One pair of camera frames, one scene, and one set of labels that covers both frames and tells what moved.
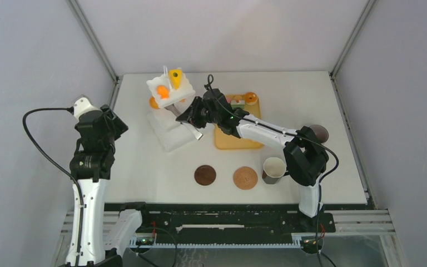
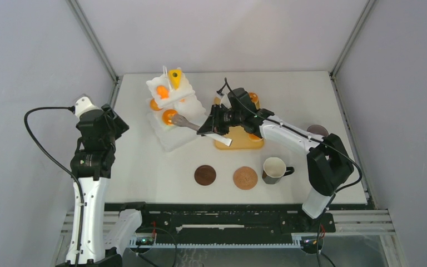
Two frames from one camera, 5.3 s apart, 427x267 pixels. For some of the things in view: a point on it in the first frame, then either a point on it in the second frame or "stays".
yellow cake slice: [175, 77] stays
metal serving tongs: [174, 110] -> [180, 120]
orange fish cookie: [163, 92] stays
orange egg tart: [153, 103] stays
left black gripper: [119, 127] stays
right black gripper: [188, 117] -> [214, 116]
